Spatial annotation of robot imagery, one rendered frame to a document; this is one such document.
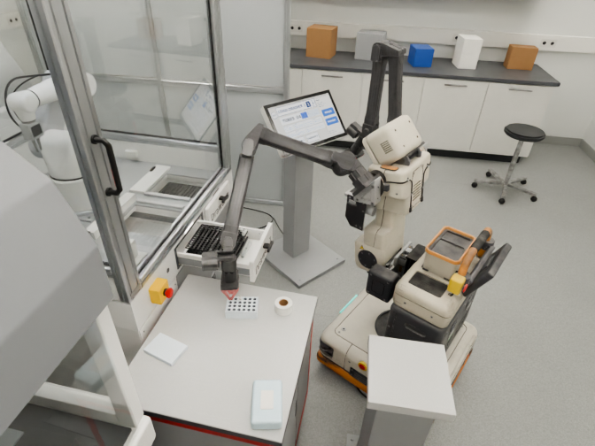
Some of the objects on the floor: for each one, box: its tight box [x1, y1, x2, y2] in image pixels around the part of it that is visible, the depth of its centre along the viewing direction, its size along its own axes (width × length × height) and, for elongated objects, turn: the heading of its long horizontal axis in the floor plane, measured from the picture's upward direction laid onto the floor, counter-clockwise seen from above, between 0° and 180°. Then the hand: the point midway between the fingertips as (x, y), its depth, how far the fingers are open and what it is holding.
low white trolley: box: [128, 274, 318, 446], centre depth 174 cm, size 58×62×76 cm
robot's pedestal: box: [346, 335, 456, 446], centre depth 166 cm, size 30×30×76 cm
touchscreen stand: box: [265, 155, 345, 288], centre depth 281 cm, size 50×45×102 cm
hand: (230, 295), depth 164 cm, fingers open, 3 cm apart
